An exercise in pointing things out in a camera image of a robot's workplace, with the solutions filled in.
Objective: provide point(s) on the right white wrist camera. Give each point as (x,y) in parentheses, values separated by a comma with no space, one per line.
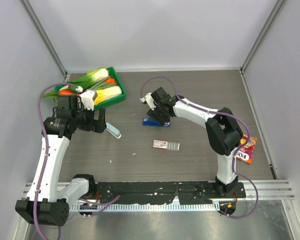
(148,100)

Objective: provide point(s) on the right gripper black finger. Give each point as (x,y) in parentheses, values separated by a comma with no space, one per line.
(150,113)
(165,119)

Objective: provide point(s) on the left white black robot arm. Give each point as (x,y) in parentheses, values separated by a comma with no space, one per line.
(44,203)

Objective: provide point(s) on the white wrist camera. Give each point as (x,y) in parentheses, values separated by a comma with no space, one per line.
(87,98)
(148,100)

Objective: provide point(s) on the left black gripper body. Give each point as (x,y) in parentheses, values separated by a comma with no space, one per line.
(86,122)

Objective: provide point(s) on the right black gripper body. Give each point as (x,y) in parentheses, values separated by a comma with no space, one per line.
(158,109)

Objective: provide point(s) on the green long beans bundle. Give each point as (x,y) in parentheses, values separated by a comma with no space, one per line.
(102,85)

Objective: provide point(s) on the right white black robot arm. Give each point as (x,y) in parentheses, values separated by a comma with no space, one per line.
(223,131)

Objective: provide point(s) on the colourful candy bag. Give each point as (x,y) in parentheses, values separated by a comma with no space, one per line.
(245,154)

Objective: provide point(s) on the yellow white napa cabbage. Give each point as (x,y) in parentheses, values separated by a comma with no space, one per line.
(106,94)

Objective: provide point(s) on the large orange carrot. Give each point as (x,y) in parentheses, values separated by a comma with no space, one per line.
(67,92)

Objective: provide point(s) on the small orange carrot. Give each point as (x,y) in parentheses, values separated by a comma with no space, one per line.
(111,80)

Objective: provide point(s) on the dark blue stapler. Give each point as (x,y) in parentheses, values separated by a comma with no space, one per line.
(148,121)

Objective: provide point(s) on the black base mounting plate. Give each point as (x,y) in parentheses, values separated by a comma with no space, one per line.
(164,192)

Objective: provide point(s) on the upper white bok choy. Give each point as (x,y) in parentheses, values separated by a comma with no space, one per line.
(91,78)

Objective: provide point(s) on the green plastic tray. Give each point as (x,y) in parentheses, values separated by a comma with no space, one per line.
(55,92)

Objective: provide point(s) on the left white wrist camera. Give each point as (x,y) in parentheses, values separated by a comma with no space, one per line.
(87,98)

